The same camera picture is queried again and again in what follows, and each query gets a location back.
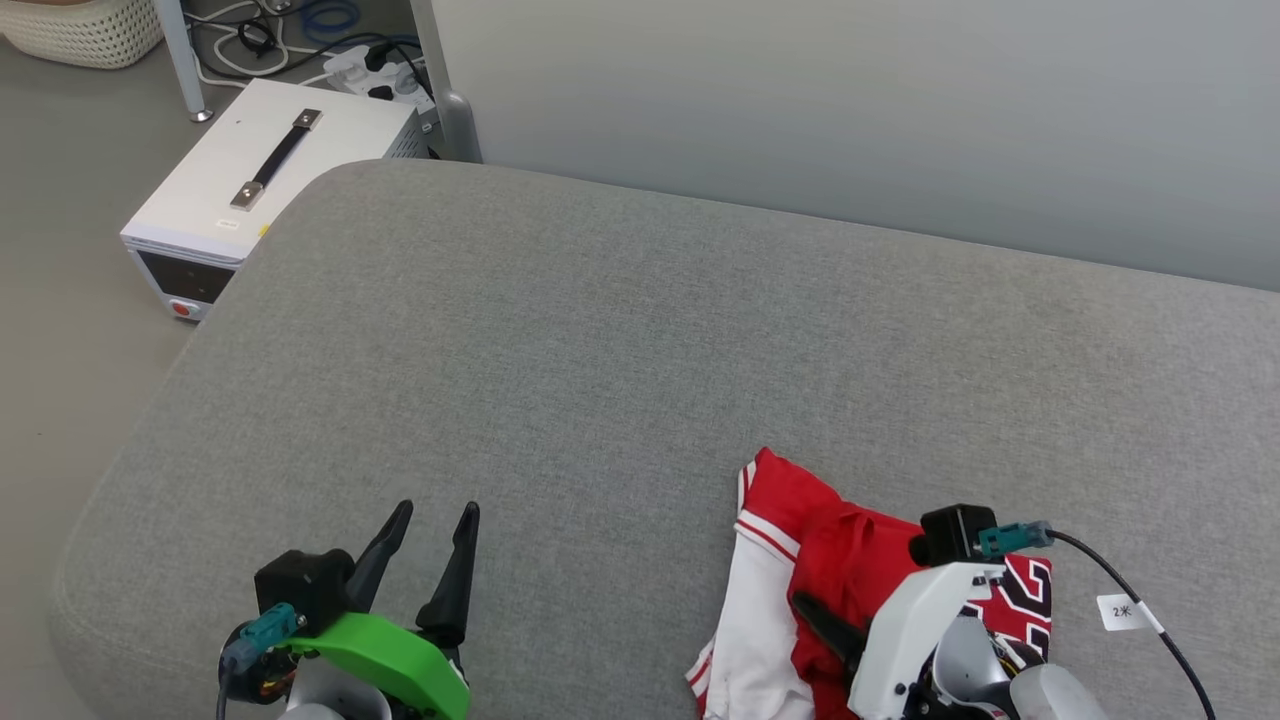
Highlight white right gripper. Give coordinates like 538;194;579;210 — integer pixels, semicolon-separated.
792;561;1007;720

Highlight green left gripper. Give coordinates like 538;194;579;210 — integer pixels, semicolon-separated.
288;499;482;720

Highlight red and white garment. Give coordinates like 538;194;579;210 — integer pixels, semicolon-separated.
685;447;1056;720

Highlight white power supply box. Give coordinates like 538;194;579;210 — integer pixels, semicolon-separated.
120;78;433;323

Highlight white power strip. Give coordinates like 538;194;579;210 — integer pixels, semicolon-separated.
322;44;442;108

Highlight grey metal table leg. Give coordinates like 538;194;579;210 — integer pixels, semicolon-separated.
155;0;215;123

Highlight cream woven laundry basket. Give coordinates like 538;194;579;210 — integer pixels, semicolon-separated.
0;0;166;70

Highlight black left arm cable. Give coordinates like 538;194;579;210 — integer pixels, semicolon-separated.
215;603;301;720

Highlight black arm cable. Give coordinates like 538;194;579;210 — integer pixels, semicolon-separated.
978;520;1217;720
215;603;301;720

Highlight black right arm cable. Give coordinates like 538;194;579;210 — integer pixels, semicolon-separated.
978;520;1217;720

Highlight white right cable tag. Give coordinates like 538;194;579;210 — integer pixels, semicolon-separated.
1097;594;1167;634

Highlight black strap handle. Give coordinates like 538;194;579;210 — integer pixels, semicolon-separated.
230;108;324;212

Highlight grey metal partition post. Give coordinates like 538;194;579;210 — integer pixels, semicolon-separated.
410;0;484;164

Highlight white floor cable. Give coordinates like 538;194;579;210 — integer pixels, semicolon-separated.
190;0;336;89

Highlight blue coiled cable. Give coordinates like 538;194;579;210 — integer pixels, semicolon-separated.
298;0;363;37

